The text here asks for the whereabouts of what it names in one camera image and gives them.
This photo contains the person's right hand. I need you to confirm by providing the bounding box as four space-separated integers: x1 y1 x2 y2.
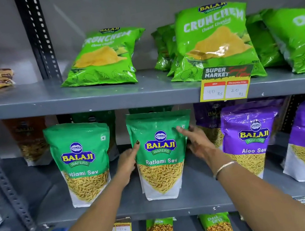
175 119 228 173

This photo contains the person's right forearm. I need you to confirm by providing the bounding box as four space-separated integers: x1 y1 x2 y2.
208 141 305 231

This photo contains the person's left hand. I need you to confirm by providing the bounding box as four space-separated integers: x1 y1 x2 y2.
110 140 148 189

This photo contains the black perforated shelf upright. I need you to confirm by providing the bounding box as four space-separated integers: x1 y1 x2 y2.
14 0 74 132

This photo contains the brown sev packet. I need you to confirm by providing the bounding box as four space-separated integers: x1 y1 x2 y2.
2 112 55 172

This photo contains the silver bangle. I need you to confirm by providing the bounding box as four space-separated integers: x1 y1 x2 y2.
211 160 241 181

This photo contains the row of light green chip bags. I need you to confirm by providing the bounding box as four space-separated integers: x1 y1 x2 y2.
52 0 305 117

